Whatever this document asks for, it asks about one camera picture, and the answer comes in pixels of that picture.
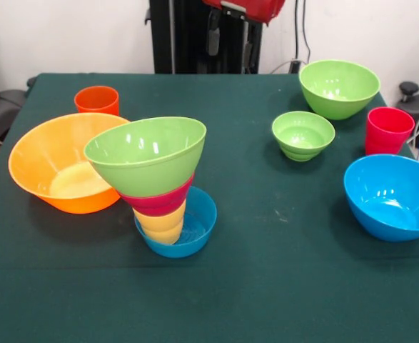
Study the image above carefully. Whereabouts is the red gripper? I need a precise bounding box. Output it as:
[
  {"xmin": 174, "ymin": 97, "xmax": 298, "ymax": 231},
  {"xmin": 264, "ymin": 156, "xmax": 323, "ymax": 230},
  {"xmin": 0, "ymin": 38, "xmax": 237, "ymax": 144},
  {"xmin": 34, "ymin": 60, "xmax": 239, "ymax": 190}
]
[{"xmin": 201, "ymin": 0, "xmax": 286, "ymax": 74}]

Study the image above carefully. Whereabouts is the large green plastic bowl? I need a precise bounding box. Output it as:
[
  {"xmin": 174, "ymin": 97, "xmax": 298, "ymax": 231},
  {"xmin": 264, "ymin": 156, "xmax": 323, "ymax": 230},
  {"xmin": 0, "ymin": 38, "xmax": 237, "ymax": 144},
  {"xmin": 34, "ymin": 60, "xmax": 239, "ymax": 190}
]
[
  {"xmin": 298, "ymin": 59, "xmax": 381, "ymax": 121},
  {"xmin": 84, "ymin": 116, "xmax": 208, "ymax": 198}
]

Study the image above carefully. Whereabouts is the small pink plastic bowl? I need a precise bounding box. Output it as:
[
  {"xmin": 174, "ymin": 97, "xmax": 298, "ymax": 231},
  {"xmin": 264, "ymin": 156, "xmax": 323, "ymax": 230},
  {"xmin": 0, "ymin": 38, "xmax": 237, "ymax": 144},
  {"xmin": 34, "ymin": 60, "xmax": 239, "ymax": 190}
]
[{"xmin": 118, "ymin": 173, "xmax": 196, "ymax": 218}]

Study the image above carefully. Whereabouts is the yellow plastic cup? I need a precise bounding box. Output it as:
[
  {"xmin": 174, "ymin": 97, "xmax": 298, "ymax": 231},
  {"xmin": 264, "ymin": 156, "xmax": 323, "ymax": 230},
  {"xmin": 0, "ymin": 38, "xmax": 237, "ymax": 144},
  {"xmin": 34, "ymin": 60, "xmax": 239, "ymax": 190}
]
[{"xmin": 131, "ymin": 199, "xmax": 188, "ymax": 246}]

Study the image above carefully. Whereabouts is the small green plastic bowl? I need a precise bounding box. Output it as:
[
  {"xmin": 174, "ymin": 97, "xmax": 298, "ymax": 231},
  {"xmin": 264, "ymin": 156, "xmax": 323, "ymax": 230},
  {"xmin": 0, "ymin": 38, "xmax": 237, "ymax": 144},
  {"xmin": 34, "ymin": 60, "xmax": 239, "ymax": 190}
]
[{"xmin": 271, "ymin": 110, "xmax": 336, "ymax": 162}]

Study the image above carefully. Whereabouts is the orange plastic cup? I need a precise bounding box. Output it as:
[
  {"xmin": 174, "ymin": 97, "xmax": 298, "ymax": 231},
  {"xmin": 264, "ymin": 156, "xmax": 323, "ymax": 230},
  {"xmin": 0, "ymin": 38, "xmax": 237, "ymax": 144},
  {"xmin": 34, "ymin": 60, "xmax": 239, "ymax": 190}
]
[{"xmin": 74, "ymin": 85, "xmax": 120, "ymax": 117}]

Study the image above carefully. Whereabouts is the small blue plastic bowl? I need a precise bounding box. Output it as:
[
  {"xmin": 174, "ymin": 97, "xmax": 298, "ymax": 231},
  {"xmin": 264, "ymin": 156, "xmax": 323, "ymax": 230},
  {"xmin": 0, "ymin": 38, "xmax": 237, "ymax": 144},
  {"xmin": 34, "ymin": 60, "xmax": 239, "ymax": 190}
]
[{"xmin": 134, "ymin": 185, "xmax": 218, "ymax": 259}]

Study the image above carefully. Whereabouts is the black round knob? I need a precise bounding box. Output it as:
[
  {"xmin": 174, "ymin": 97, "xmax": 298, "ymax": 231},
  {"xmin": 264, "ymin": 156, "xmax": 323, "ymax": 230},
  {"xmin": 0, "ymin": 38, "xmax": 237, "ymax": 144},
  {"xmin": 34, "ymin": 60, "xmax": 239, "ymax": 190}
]
[{"xmin": 398, "ymin": 81, "xmax": 419, "ymax": 104}]

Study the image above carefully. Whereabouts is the red plastic cup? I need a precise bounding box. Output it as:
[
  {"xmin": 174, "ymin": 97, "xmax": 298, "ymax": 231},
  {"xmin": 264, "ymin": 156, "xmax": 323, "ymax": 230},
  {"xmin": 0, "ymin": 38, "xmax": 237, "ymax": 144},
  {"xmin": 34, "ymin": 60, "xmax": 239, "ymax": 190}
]
[{"xmin": 364, "ymin": 106, "xmax": 416, "ymax": 156}]

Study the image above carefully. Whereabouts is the large orange plastic bowl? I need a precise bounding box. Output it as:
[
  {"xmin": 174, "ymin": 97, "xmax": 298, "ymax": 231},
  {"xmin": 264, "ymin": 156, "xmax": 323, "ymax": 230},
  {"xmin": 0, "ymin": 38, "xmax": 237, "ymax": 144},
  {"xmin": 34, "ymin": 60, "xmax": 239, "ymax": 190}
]
[{"xmin": 8, "ymin": 112, "xmax": 131, "ymax": 214}]

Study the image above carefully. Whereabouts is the large blue plastic bowl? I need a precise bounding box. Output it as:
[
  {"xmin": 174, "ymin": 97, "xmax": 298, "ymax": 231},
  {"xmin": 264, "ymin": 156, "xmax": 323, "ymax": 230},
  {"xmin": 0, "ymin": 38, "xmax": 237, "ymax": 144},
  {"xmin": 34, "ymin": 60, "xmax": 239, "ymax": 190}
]
[{"xmin": 343, "ymin": 154, "xmax": 419, "ymax": 243}]

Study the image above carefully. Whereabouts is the black chair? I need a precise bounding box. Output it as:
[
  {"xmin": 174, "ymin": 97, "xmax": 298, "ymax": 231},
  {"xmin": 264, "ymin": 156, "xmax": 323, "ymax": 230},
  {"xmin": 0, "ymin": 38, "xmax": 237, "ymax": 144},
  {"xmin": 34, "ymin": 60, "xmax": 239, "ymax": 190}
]
[{"xmin": 0, "ymin": 46, "xmax": 28, "ymax": 144}]

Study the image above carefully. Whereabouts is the dark green table cloth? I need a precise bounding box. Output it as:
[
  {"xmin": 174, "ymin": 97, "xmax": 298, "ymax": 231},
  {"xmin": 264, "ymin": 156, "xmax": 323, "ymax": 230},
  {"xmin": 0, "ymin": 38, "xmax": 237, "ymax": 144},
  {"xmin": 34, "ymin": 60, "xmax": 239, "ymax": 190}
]
[{"xmin": 0, "ymin": 72, "xmax": 419, "ymax": 343}]

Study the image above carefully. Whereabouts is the grey cable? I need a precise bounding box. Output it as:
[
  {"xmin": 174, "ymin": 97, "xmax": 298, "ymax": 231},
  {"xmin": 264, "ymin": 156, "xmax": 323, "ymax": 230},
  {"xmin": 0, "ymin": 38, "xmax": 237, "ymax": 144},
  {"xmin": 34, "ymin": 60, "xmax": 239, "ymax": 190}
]
[{"xmin": 269, "ymin": 59, "xmax": 296, "ymax": 74}]

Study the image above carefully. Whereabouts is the black cable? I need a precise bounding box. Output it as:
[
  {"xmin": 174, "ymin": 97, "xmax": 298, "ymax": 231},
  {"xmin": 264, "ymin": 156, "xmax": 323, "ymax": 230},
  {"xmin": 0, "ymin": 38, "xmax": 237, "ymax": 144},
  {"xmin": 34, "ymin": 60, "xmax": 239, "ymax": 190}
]
[
  {"xmin": 293, "ymin": 0, "xmax": 301, "ymax": 61},
  {"xmin": 301, "ymin": 0, "xmax": 312, "ymax": 62}
]

